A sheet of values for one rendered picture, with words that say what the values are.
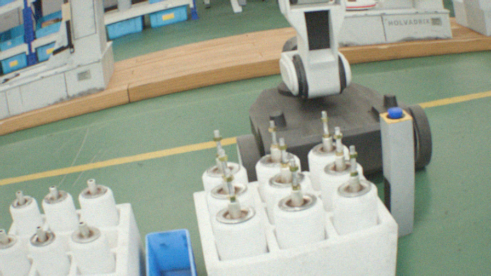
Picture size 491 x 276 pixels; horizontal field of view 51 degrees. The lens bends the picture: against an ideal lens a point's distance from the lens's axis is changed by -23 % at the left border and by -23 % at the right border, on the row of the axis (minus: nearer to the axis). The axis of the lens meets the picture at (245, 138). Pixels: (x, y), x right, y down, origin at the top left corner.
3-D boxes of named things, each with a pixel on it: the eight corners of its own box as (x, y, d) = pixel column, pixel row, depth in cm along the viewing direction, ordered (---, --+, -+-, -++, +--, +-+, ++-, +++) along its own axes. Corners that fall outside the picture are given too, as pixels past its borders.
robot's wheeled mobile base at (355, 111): (237, 133, 236) (222, 44, 225) (370, 109, 239) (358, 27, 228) (260, 206, 176) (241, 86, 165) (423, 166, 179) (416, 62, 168)
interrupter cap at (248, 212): (207, 219, 121) (207, 216, 121) (236, 205, 126) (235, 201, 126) (235, 229, 116) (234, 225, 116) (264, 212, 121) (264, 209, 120)
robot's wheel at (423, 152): (403, 156, 196) (398, 98, 189) (414, 153, 196) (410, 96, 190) (421, 178, 177) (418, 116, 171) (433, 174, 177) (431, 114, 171)
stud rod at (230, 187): (232, 208, 120) (224, 171, 117) (230, 206, 121) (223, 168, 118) (237, 207, 120) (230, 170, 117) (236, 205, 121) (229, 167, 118)
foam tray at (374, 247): (207, 254, 158) (193, 192, 152) (355, 222, 161) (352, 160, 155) (224, 331, 121) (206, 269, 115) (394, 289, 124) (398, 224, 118)
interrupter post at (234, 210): (227, 217, 121) (223, 202, 120) (235, 212, 123) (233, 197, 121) (235, 220, 119) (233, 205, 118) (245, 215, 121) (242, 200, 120)
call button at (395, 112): (386, 116, 142) (385, 108, 141) (400, 114, 142) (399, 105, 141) (391, 121, 138) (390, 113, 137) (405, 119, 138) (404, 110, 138)
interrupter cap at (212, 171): (247, 170, 142) (247, 167, 142) (217, 182, 138) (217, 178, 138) (229, 162, 148) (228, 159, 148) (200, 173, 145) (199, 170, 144)
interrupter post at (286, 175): (295, 180, 132) (293, 166, 131) (285, 185, 131) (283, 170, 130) (289, 178, 134) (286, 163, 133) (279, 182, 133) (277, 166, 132)
